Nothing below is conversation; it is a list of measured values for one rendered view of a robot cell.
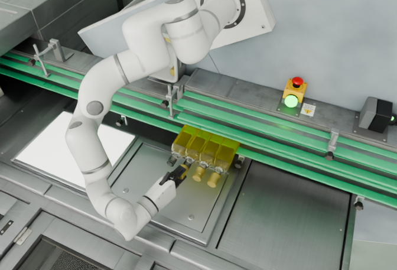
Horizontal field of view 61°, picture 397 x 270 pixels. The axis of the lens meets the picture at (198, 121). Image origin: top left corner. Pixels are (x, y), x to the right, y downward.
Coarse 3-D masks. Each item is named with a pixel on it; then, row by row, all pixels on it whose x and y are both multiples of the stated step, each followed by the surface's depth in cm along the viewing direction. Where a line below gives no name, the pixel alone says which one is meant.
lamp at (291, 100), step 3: (288, 96) 119; (291, 96) 118; (294, 96) 119; (285, 99) 120; (288, 99) 118; (291, 99) 118; (294, 99) 118; (297, 99) 119; (285, 102) 120; (288, 102) 119; (291, 102) 118; (294, 102) 118; (297, 102) 120; (288, 105) 120; (291, 105) 119; (294, 105) 119
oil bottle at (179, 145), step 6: (186, 126) 133; (192, 126) 134; (180, 132) 131; (186, 132) 131; (192, 132) 131; (180, 138) 129; (186, 138) 129; (174, 144) 127; (180, 144) 127; (186, 144) 127; (174, 150) 126; (180, 150) 126; (180, 156) 127
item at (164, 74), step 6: (168, 36) 123; (168, 42) 134; (168, 48) 136; (174, 54) 127; (174, 60) 130; (168, 66) 143; (174, 66) 132; (162, 72) 141; (168, 72) 141; (174, 72) 134; (162, 78) 139; (168, 78) 139; (174, 78) 138
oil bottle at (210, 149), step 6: (210, 138) 129; (216, 138) 129; (222, 138) 129; (210, 144) 127; (216, 144) 127; (204, 150) 125; (210, 150) 125; (216, 150) 125; (204, 156) 123; (210, 156) 123; (210, 162) 123
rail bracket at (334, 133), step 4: (332, 128) 115; (332, 132) 114; (336, 132) 113; (340, 132) 115; (332, 136) 113; (336, 136) 106; (332, 140) 109; (336, 140) 108; (328, 144) 110; (332, 144) 109; (336, 144) 110; (328, 148) 110; (332, 148) 109; (328, 152) 107; (332, 152) 108; (324, 156) 108; (328, 156) 107; (332, 156) 106; (328, 160) 108
